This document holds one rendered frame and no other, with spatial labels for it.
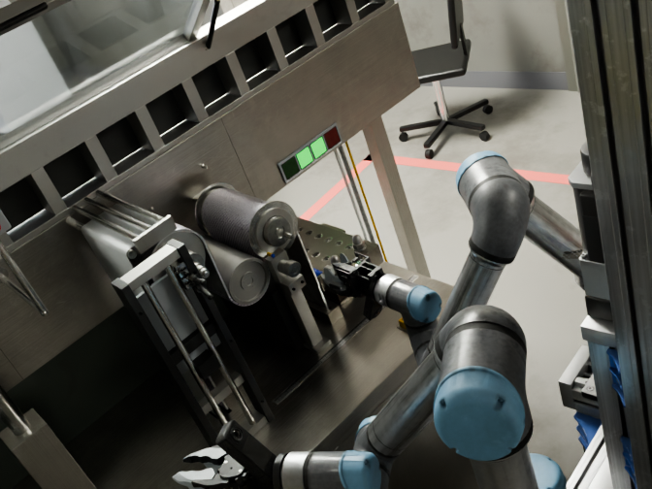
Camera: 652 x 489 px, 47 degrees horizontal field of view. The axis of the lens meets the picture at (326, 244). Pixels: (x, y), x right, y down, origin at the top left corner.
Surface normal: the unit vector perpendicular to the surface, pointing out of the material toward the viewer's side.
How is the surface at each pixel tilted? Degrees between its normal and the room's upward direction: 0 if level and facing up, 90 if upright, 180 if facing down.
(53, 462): 90
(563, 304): 0
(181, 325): 90
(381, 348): 0
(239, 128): 90
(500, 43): 90
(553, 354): 0
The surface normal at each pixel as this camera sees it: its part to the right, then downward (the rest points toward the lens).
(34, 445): 0.65, 0.24
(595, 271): -0.62, 0.59
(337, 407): -0.31, -0.79
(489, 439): -0.27, 0.50
